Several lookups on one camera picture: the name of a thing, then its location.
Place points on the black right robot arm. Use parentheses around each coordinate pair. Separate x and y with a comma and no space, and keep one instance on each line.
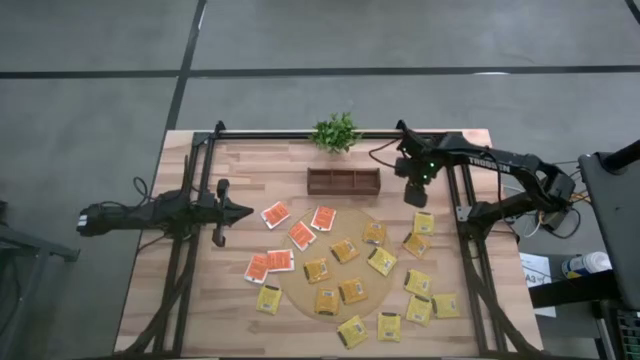
(500,165)

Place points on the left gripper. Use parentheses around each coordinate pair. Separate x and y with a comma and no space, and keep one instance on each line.
(205,214)

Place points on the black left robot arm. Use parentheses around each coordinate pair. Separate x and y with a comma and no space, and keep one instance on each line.
(125,216)

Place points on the grey metal stand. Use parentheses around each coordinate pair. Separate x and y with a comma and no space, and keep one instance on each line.
(30,247)

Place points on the white wipes canister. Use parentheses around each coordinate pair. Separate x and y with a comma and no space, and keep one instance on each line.
(585,265)

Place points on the dark grey equipment cart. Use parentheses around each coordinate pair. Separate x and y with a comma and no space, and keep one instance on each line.
(612,225)

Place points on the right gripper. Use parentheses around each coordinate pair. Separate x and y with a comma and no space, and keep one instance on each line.
(417,167)

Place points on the black power supply box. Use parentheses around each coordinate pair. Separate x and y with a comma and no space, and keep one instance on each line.
(557,222)

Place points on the round woven placemat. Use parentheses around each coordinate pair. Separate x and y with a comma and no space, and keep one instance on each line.
(375,290)

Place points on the white paper sheet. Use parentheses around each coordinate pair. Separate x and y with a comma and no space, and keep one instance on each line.
(532,262)

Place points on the green plant in white pot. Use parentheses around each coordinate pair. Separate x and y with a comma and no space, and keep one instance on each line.
(335,134)

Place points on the black vertical pole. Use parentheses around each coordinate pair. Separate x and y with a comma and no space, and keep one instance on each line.
(622,156)

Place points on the brown wooden compartment box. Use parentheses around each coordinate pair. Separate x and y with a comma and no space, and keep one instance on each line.
(345,192)

